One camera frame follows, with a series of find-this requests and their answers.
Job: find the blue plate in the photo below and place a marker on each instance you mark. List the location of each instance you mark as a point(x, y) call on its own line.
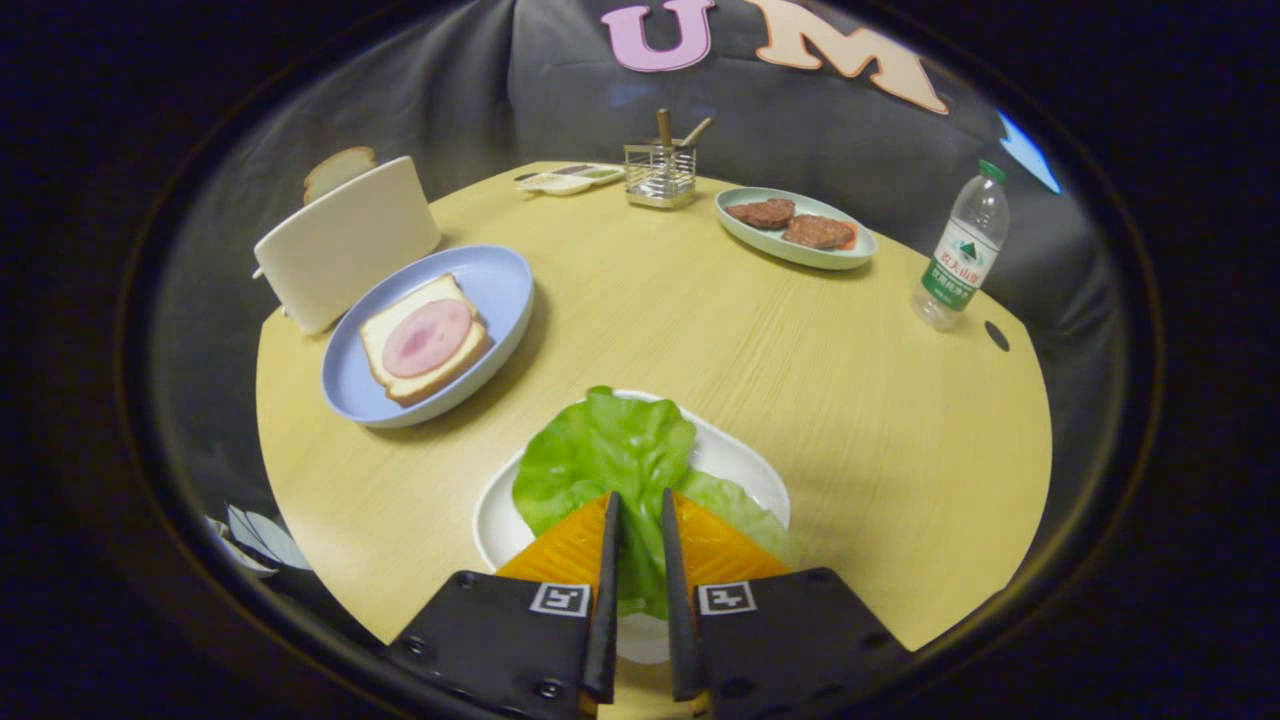
point(495, 285)

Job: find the pale green plate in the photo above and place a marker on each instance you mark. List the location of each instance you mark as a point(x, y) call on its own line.
point(800, 255)

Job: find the white divided condiment dish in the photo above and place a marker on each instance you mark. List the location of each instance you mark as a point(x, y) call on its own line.
point(570, 181)

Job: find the pink ham slice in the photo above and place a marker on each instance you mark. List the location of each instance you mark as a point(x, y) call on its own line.
point(428, 338)

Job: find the black backdrop cloth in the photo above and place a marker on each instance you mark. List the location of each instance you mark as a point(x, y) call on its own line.
point(560, 90)

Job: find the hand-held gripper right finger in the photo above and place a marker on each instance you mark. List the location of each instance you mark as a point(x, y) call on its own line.
point(790, 640)

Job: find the clear plastic water bottle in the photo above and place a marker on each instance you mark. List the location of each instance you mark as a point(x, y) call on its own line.
point(960, 255)

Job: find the leaf patterned fabric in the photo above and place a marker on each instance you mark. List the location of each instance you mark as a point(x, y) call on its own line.
point(255, 540)

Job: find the bread slice under ham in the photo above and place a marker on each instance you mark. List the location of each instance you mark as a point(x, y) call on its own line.
point(440, 290)

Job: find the white toaster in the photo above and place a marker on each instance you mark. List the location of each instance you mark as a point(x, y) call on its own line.
point(345, 240)

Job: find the wooden utensil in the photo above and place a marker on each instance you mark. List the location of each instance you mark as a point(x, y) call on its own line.
point(664, 126)
point(696, 132)

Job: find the plain white bread slice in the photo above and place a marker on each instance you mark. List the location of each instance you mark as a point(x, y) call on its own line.
point(338, 170)

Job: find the white square plate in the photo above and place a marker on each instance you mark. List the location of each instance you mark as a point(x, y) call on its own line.
point(740, 465)

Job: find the brown meat patty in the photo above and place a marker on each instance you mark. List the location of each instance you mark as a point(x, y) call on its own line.
point(762, 213)
point(818, 232)

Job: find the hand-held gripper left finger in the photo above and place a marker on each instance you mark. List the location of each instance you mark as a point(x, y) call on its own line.
point(500, 640)

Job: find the green lettuce leaf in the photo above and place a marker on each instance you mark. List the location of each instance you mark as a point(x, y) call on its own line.
point(600, 450)

